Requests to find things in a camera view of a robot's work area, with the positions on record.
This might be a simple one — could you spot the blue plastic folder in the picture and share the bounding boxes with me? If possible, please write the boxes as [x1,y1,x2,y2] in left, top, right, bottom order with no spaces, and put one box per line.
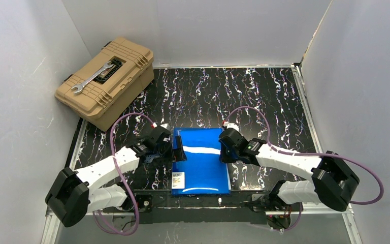
[171,128,231,196]

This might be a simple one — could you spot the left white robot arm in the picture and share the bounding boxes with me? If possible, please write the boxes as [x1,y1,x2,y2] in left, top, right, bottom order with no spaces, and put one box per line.
[45,125,187,227]

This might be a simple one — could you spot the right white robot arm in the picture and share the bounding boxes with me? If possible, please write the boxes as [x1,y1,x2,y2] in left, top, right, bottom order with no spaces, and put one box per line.
[219,128,360,211]

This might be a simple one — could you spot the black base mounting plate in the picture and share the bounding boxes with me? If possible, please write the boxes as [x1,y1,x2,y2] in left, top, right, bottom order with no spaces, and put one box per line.
[102,190,303,226]

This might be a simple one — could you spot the tan plastic toolbox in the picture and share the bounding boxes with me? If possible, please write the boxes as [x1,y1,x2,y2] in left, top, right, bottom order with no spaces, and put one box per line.
[55,37,154,131]

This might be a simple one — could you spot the silver open-end wrench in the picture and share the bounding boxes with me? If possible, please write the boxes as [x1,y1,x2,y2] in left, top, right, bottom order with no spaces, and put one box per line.
[71,61,114,95]

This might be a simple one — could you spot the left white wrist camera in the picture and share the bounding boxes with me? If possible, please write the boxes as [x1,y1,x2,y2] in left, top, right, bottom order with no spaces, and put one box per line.
[150,124,171,143]

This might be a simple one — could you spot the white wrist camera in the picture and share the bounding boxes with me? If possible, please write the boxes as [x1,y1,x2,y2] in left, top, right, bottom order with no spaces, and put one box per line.
[222,120,240,132]
[150,124,171,143]

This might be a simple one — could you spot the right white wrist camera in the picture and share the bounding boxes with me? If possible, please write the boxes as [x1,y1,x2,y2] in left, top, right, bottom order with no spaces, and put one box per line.
[222,120,240,132]

